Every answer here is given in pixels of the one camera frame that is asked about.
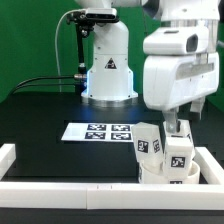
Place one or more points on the white U-shaped fence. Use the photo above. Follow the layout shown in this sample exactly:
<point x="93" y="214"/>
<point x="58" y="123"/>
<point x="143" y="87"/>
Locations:
<point x="207" y="196"/>

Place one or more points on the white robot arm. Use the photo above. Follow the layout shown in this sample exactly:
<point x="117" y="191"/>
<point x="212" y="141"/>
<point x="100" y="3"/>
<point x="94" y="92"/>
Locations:
<point x="116" y="72"/>

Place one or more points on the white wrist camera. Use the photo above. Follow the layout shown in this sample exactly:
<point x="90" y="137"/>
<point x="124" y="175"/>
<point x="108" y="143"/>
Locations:
<point x="177" y="41"/>

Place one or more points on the white marker sheet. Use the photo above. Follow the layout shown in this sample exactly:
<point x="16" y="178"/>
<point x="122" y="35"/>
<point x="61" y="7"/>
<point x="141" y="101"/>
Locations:
<point x="98" y="132"/>

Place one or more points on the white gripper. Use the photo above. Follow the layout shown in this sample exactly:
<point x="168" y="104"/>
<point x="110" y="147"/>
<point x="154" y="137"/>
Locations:
<point x="171" y="81"/>

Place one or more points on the black camera stand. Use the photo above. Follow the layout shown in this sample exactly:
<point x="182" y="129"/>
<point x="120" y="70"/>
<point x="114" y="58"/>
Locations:
<point x="81" y="40"/>

